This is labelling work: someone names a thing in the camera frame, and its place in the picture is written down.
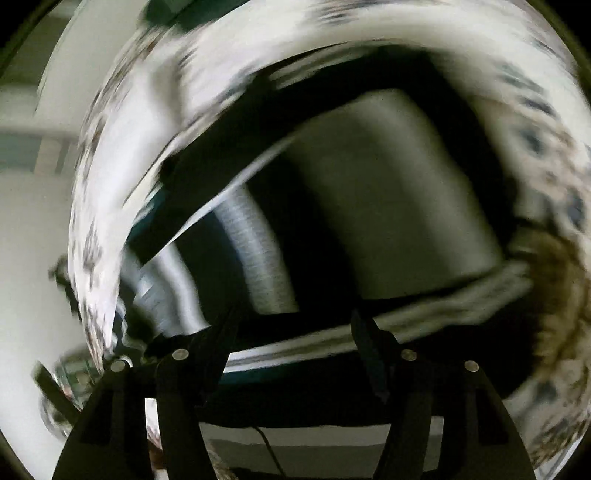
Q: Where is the dark green cloth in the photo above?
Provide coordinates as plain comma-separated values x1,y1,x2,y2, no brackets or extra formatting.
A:
143,0,222,29

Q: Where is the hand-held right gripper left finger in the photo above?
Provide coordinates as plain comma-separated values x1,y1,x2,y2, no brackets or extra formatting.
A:
52,305,243,480

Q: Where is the white floral printed blanket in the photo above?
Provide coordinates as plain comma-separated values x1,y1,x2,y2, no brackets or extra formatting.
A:
39,0,591,480

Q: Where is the black cable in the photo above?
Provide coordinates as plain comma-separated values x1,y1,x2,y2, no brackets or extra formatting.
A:
252,427,287,478

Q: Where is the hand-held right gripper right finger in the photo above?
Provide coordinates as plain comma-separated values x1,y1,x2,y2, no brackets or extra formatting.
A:
350,309,537,480

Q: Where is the striped patterned knit sweater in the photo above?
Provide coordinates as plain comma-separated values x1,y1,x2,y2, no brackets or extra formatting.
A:
117,44,543,430

